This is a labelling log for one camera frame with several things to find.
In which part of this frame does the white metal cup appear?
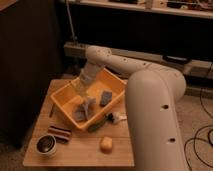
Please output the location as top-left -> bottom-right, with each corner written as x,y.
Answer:
36,134 -> 57,158

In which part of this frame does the grey baseboard heater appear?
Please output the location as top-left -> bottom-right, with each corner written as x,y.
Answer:
63,41 -> 213,98

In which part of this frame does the green cucumber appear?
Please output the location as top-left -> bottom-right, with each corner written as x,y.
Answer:
87,120 -> 106,133

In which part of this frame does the dark pen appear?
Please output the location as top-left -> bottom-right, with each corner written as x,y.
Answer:
49,103 -> 55,118

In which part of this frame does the black floor cable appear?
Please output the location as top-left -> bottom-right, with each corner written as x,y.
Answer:
183,63 -> 213,171

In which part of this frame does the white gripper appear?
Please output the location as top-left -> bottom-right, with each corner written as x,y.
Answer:
70,62 -> 104,99

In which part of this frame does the yellow plastic tray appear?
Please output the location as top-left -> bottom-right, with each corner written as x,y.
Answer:
51,69 -> 125,131

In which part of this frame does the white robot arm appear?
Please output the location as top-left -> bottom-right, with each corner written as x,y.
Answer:
75,46 -> 189,171

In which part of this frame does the wooden table board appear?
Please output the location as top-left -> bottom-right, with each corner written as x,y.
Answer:
23,79 -> 134,168

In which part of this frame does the small grey sponge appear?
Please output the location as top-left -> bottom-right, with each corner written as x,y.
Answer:
100,91 -> 112,107

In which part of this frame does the grey cloth in tray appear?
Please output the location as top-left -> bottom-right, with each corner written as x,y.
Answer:
72,98 -> 96,122

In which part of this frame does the striped brown block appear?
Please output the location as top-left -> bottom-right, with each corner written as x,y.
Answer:
48,126 -> 72,142

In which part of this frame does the white dish brush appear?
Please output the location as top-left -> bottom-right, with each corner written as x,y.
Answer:
107,112 -> 127,124

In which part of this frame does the yellow banana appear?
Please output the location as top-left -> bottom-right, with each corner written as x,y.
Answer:
70,95 -> 84,106

